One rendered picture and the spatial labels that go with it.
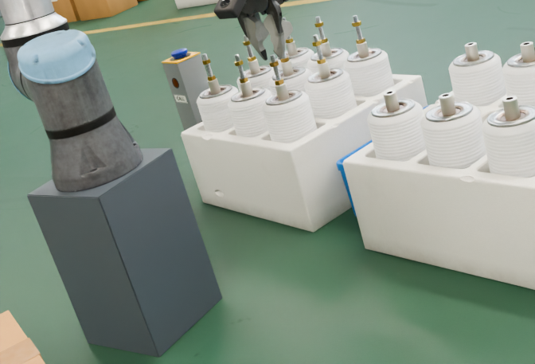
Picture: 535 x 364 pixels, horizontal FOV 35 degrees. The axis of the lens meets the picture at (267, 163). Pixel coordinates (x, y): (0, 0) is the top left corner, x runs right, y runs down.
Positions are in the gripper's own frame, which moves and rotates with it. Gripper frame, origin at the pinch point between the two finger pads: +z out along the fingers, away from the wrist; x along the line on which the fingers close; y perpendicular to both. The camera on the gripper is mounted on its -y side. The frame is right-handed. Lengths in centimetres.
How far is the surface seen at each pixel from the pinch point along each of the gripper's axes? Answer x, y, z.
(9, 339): -21, -83, 4
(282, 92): -0.6, -0.3, 8.0
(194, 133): 27.1, 0.1, 16.6
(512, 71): -43.7, 9.3, 10.0
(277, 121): -0.6, -4.1, 12.5
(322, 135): -7.6, -0.4, 17.2
